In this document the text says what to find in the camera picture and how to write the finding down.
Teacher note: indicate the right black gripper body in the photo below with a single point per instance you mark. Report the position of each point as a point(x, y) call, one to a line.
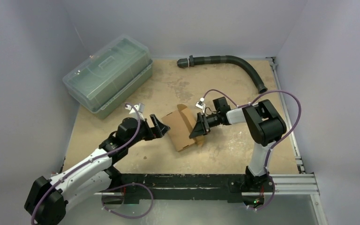
point(205, 121)

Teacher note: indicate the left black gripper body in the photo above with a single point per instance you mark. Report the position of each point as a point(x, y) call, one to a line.
point(146, 132)

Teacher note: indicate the brown cardboard box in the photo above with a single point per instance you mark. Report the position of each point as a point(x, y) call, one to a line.
point(181, 122)

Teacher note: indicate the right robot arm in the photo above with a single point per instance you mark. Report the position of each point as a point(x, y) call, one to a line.
point(266, 128)

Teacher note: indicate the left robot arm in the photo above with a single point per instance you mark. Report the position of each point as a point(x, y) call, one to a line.
point(49, 199)

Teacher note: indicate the clear plastic storage box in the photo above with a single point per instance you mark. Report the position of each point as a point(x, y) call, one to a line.
point(109, 76)

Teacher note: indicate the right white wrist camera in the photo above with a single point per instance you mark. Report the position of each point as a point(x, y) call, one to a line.
point(200, 104)

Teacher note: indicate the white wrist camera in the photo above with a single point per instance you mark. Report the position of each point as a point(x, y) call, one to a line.
point(200, 104)
point(137, 110)

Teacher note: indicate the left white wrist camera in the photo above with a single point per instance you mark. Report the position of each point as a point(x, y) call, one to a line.
point(137, 110)

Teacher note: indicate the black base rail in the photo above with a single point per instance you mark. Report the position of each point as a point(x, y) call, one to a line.
point(233, 188)

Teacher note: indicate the aluminium frame profile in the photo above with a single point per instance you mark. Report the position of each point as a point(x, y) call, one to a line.
point(285, 184)

